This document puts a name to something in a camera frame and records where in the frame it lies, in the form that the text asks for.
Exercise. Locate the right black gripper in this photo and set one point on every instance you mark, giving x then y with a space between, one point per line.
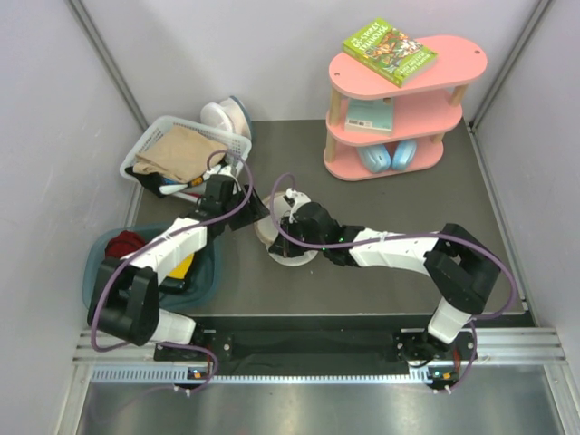
281 246

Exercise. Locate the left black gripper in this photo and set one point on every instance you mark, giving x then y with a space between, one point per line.
254 212

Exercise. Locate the white mesh laundry bag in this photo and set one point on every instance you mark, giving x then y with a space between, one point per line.
267 232

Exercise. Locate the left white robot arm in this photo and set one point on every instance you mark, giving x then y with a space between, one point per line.
125 307

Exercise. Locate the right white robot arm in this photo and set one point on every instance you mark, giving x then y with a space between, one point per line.
462 269

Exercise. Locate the white plastic basket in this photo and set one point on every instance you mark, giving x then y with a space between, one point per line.
162 125

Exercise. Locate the teal plastic tub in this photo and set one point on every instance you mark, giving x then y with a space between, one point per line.
206 268

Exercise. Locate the light blue headphones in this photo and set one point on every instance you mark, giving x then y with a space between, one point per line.
379 158

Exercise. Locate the beige folded cloth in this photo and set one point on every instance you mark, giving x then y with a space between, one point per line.
181 155

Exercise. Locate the yellow cloth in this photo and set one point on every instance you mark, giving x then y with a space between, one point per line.
180 271

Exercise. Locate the black white garment in basket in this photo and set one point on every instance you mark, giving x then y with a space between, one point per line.
161 186

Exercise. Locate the pink three-tier shelf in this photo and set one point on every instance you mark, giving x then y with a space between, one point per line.
425 108

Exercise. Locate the teal book on shelf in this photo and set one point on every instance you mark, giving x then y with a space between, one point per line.
374 116

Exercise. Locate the dark red knit cloth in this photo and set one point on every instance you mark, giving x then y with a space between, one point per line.
127 242

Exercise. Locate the green paperback book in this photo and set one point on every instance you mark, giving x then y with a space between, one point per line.
389 52

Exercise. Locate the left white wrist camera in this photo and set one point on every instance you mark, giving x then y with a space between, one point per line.
221 169

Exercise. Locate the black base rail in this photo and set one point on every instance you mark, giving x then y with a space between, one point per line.
310 345

